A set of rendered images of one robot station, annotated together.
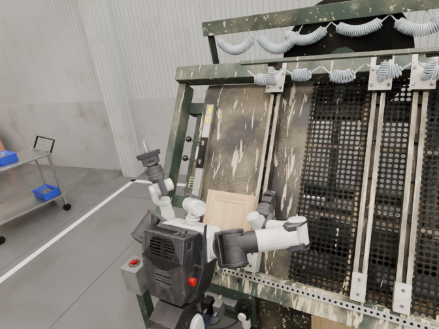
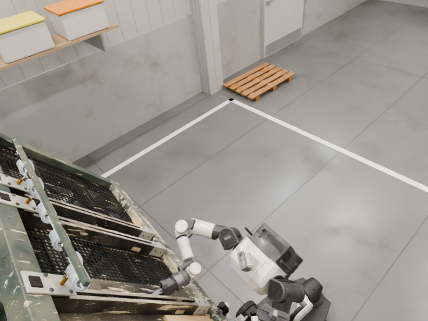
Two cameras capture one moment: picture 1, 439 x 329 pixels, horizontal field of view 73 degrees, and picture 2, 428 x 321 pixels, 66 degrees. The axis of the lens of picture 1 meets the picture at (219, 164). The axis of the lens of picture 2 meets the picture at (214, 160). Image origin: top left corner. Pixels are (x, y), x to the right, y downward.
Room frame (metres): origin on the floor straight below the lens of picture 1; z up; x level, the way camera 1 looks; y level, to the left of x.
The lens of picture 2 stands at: (2.01, 0.49, 2.90)
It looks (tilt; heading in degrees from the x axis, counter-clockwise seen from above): 41 degrees down; 208
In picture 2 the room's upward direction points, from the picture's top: 7 degrees counter-clockwise
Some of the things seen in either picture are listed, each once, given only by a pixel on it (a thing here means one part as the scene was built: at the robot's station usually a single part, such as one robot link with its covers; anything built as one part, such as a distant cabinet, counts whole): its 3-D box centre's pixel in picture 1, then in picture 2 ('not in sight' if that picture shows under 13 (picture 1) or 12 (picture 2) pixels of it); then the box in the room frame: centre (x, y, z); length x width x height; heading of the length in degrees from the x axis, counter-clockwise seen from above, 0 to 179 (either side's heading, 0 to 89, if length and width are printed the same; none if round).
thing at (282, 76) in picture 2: not in sight; (259, 81); (-3.00, -1.07, 0.05); 1.11 x 0.74 x 0.10; 156
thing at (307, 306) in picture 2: not in sight; (294, 304); (0.76, 0.37, 0.28); 0.21 x 0.20 x 0.13; 150
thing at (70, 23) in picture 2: not in sight; (78, 17); (-0.69, -2.31, 1.87); 0.50 x 0.42 x 0.28; 156
